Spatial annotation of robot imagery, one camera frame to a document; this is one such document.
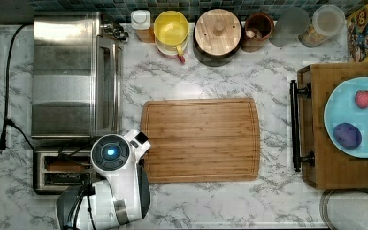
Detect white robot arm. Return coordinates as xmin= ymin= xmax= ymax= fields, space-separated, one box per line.
xmin=56 ymin=129 xmax=150 ymax=230

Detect stainless steel toaster oven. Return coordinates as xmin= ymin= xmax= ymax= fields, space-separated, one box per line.
xmin=32 ymin=12 xmax=127 ymax=139

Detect bread slice in toaster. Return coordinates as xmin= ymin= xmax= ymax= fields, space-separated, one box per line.
xmin=47 ymin=161 xmax=88 ymax=173

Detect silver two-slot toaster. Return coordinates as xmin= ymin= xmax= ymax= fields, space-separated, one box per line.
xmin=33 ymin=146 xmax=102 ymax=195

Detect bamboo cutting board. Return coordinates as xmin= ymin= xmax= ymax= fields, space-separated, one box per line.
xmin=141 ymin=98 xmax=260 ymax=183

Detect pink mug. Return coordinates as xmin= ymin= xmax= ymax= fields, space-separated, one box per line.
xmin=156 ymin=41 xmax=185 ymax=64

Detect yellow mug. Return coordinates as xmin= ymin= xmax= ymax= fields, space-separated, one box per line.
xmin=154 ymin=11 xmax=189 ymax=57

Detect black canister wooden lid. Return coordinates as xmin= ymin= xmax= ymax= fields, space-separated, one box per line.
xmin=193 ymin=9 xmax=242 ymax=67

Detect white-capped spice bottle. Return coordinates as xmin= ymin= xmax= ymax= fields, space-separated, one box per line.
xmin=131 ymin=10 xmax=155 ymax=43

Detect brown wooden cup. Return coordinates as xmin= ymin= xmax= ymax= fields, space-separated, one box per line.
xmin=241 ymin=12 xmax=274 ymax=53

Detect clear empty glass jar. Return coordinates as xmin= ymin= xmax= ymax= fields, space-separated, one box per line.
xmin=270 ymin=7 xmax=310 ymax=47

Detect light blue plate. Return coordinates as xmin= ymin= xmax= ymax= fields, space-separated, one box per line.
xmin=324 ymin=77 xmax=368 ymax=159

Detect purple plum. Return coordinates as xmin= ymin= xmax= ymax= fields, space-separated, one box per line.
xmin=333 ymin=123 xmax=362 ymax=150

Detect clear jar with cereal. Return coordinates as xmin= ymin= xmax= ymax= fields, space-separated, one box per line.
xmin=298 ymin=5 xmax=345 ymax=47

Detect red strawberry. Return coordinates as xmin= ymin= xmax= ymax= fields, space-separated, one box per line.
xmin=355 ymin=90 xmax=368 ymax=109

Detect black robot arm cables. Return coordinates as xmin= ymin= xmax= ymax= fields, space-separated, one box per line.
xmin=57 ymin=140 xmax=99 ymax=230

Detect wooden tray black handle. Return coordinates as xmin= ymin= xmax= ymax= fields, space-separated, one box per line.
xmin=289 ymin=62 xmax=368 ymax=190

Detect black power cable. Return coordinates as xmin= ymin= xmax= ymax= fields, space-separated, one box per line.
xmin=0 ymin=22 xmax=35 ymax=157

